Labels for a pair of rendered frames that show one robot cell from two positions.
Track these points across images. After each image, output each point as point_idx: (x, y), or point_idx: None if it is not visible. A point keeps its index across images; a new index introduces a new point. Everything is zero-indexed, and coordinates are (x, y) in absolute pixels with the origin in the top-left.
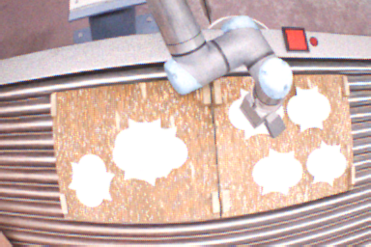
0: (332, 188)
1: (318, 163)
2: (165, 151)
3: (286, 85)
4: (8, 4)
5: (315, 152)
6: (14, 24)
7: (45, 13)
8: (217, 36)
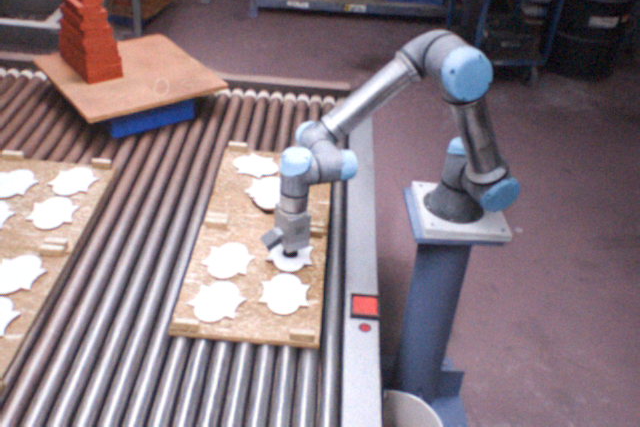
0: (183, 306)
1: (221, 291)
2: (270, 198)
3: (286, 156)
4: (498, 292)
5: (235, 290)
6: (468, 299)
7: (478, 332)
8: (368, 252)
